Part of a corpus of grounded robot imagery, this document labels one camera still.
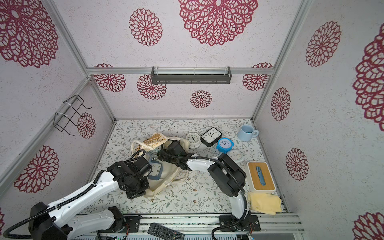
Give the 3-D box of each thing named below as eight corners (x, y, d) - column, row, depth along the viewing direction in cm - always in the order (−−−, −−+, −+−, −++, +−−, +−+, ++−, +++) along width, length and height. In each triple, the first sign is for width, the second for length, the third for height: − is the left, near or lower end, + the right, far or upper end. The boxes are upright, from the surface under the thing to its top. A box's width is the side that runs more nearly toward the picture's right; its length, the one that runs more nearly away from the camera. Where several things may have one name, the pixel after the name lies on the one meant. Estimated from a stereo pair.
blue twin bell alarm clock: (213, 147, 106) (214, 144, 104) (222, 137, 112) (223, 135, 109) (226, 155, 102) (227, 153, 99) (235, 145, 107) (236, 142, 105)
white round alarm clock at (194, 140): (190, 151, 104) (190, 147, 100) (185, 138, 111) (185, 133, 107) (202, 148, 105) (203, 144, 102) (197, 135, 113) (197, 131, 109)
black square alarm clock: (209, 149, 105) (210, 145, 102) (199, 140, 110) (199, 137, 107) (222, 137, 112) (223, 134, 109) (212, 129, 117) (212, 126, 114)
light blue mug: (243, 144, 108) (246, 137, 102) (234, 134, 114) (236, 127, 108) (255, 138, 112) (259, 131, 106) (245, 128, 118) (248, 121, 111)
